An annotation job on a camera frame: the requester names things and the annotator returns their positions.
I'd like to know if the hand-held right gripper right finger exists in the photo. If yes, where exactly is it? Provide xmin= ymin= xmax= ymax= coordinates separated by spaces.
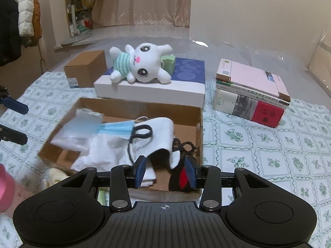
xmin=184 ymin=155 xmax=271 ymax=211

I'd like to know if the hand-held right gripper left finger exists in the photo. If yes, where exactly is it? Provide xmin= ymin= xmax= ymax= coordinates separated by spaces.
xmin=61 ymin=155 xmax=148 ymax=212

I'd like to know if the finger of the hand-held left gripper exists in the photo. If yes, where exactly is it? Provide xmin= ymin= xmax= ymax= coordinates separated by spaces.
xmin=0 ymin=124 xmax=28 ymax=145
xmin=0 ymin=85 xmax=29 ymax=114

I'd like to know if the white cloth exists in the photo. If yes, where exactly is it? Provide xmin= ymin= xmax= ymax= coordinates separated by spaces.
xmin=71 ymin=134 xmax=130 ymax=172
xmin=129 ymin=117 xmax=182 ymax=187

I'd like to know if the blue face mask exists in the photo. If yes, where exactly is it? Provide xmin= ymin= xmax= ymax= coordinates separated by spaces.
xmin=97 ymin=116 xmax=150 ymax=140

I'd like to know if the shallow cardboard tray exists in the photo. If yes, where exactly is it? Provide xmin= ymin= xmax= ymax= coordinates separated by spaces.
xmin=37 ymin=97 xmax=204 ymax=202

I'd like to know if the light green cloth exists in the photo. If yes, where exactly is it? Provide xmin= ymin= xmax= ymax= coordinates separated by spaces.
xmin=98 ymin=187 xmax=112 ymax=206

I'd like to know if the white crumpled cloth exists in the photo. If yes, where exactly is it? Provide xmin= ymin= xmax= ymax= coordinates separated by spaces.
xmin=71 ymin=134 xmax=130 ymax=172

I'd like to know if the pink lidded cup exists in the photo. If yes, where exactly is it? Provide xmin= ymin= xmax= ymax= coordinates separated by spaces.
xmin=0 ymin=163 xmax=35 ymax=213

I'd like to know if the pale yellow towel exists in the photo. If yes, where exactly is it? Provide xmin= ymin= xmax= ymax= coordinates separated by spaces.
xmin=48 ymin=167 xmax=72 ymax=187

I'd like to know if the clear plastic bag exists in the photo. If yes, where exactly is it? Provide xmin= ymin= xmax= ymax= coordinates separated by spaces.
xmin=50 ymin=108 xmax=104 ymax=152

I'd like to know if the black coat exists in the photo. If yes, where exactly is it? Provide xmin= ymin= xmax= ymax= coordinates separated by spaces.
xmin=0 ymin=0 xmax=23 ymax=67

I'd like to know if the small brown cardboard box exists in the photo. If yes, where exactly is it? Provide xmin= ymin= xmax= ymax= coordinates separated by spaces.
xmin=64 ymin=50 xmax=108 ymax=89

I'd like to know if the thick red and white book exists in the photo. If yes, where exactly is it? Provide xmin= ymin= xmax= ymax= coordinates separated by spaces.
xmin=212 ymin=88 xmax=286 ymax=129

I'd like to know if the blue and white flat box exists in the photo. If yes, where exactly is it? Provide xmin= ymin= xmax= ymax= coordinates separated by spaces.
xmin=93 ymin=56 xmax=206 ymax=108

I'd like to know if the orange brown jacket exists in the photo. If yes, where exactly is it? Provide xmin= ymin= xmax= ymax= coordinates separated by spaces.
xmin=21 ymin=0 xmax=42 ymax=47

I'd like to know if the white puffer jacket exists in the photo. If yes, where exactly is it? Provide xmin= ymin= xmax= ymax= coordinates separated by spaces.
xmin=17 ymin=0 xmax=36 ymax=37

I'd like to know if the thin white book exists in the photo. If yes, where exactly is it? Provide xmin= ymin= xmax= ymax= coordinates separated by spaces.
xmin=215 ymin=80 xmax=290 ymax=109

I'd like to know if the white bunny plush toy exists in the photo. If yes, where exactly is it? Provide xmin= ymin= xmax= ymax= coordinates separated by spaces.
xmin=109 ymin=43 xmax=173 ymax=84

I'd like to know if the pink cover book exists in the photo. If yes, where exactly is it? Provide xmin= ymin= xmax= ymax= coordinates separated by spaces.
xmin=216 ymin=58 xmax=290 ymax=100

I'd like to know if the small green box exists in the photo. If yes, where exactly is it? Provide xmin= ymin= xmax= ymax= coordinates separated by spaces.
xmin=161 ymin=54 xmax=177 ymax=75

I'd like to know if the beige curtain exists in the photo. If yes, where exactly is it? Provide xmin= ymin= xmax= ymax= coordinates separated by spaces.
xmin=92 ymin=0 xmax=193 ymax=28

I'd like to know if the plastic wrapped beige headboard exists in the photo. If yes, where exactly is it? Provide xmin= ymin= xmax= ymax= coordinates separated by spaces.
xmin=308 ymin=41 xmax=331 ymax=97

